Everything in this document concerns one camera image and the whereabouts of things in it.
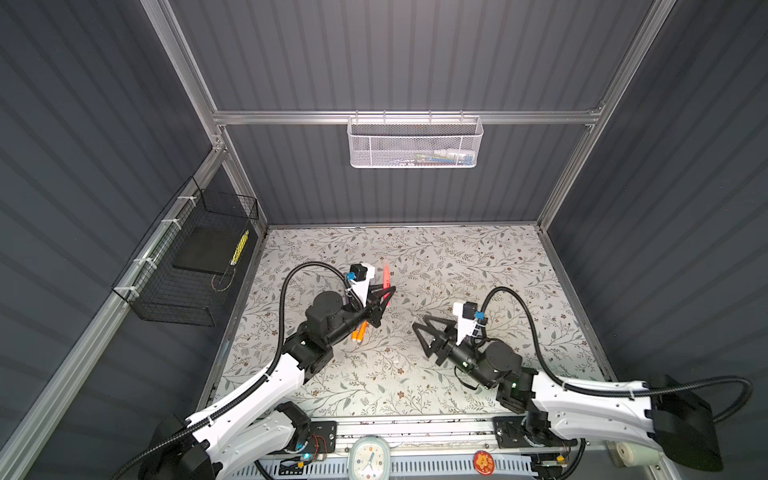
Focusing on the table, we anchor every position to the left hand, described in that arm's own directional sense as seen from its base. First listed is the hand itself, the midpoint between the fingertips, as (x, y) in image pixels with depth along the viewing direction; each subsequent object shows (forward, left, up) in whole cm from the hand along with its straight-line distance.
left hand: (396, 291), depth 69 cm
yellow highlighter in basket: (+13, +41, +1) cm, 43 cm away
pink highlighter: (+1, +2, +2) cm, 3 cm away
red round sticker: (-31, -20, -26) cm, 46 cm away
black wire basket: (+6, +53, +1) cm, 53 cm away
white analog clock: (-30, +6, -24) cm, 39 cm away
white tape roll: (-30, -51, -22) cm, 63 cm away
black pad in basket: (+12, +48, +2) cm, 50 cm away
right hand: (-7, -6, -4) cm, 10 cm away
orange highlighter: (+2, +11, -27) cm, 29 cm away
